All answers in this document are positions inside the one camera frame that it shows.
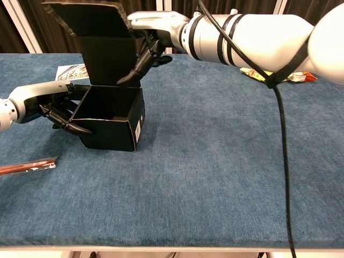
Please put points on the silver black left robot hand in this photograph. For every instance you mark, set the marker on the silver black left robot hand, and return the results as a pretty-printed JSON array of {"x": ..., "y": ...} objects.
[{"x": 35, "y": 94}]

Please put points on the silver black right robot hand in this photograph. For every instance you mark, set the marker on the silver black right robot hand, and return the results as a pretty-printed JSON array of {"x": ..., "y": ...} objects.
[{"x": 158, "y": 24}]

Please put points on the black paper box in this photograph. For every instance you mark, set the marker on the black paper box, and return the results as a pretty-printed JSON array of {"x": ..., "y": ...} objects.
[{"x": 107, "y": 134}]

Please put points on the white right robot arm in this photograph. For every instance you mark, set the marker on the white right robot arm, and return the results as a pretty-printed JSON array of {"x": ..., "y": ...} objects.
[{"x": 268, "y": 35}]

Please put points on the white picture card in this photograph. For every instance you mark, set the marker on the white picture card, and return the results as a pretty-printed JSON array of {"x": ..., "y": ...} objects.
[{"x": 70, "y": 72}]

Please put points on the brown wrapped chopsticks packet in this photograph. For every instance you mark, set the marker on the brown wrapped chopsticks packet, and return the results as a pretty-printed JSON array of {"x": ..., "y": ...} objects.
[{"x": 29, "y": 165}]

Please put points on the yellow green snack packet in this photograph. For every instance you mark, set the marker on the yellow green snack packet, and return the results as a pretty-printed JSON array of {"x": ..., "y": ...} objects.
[{"x": 254, "y": 73}]

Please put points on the blue table mat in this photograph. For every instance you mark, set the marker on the blue table mat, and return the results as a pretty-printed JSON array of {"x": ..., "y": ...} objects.
[{"x": 188, "y": 161}]

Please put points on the orange snack packet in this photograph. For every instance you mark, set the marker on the orange snack packet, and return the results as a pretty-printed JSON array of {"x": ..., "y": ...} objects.
[{"x": 302, "y": 77}]

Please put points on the white frame post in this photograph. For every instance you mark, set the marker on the white frame post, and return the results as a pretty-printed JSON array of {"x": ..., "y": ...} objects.
[
  {"x": 164, "y": 5},
  {"x": 21, "y": 27},
  {"x": 280, "y": 6}
]

